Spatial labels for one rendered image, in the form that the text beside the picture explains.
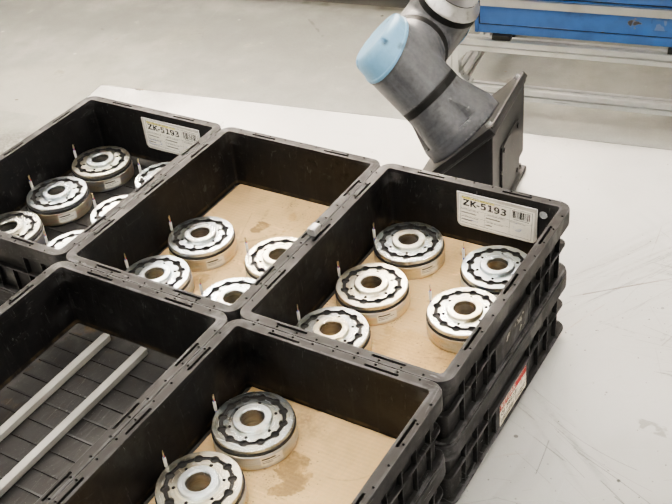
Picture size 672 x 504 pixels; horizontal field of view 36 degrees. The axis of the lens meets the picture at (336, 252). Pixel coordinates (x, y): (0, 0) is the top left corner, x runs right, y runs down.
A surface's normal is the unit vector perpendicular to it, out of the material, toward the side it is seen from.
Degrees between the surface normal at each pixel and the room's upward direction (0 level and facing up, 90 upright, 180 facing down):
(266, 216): 0
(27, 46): 0
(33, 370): 0
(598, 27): 90
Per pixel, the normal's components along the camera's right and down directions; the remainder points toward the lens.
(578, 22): -0.37, 0.58
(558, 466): -0.09, -0.80
